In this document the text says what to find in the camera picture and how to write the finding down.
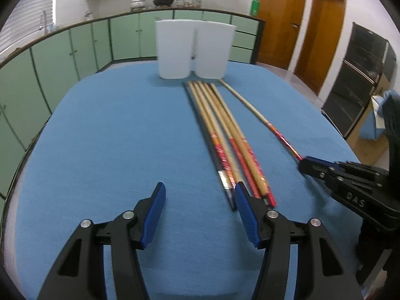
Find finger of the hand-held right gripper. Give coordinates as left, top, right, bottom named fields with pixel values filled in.
left=304, top=155, right=389, bottom=176
left=298, top=160, right=345, bottom=192

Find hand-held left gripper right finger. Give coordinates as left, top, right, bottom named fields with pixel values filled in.
left=234, top=181, right=366, bottom=300

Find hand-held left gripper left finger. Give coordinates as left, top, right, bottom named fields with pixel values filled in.
left=37, top=182, right=167, bottom=300

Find wooden chopstick with red end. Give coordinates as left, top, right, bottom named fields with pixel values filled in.
left=194, top=82, right=261, bottom=199
left=218, top=79, right=303, bottom=162
left=210, top=83, right=276, bottom=207
left=188, top=82, right=234, bottom=192
left=200, top=82, right=270, bottom=202

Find dark black chopstick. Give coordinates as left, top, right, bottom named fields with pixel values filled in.
left=184, top=82, right=236, bottom=211

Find white twin utensil holder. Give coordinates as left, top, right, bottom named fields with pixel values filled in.
left=155, top=19, right=236, bottom=80

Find blue cloth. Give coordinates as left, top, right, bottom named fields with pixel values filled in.
left=359, top=90, right=399, bottom=140

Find blue table mat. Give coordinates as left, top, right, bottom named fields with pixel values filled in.
left=15, top=59, right=363, bottom=300

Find black glass cabinet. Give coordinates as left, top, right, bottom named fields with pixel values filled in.
left=321, top=22, right=398, bottom=139

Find green lower kitchen cabinets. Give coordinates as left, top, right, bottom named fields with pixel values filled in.
left=0, top=9, right=266, bottom=201

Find metal sink faucet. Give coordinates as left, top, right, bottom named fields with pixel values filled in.
left=39, top=10, right=54, bottom=34

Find white window blind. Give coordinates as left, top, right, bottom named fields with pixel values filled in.
left=0, top=0, right=60, bottom=56

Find wooden door with handle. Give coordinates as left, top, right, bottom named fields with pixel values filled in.
left=257, top=0, right=308, bottom=71

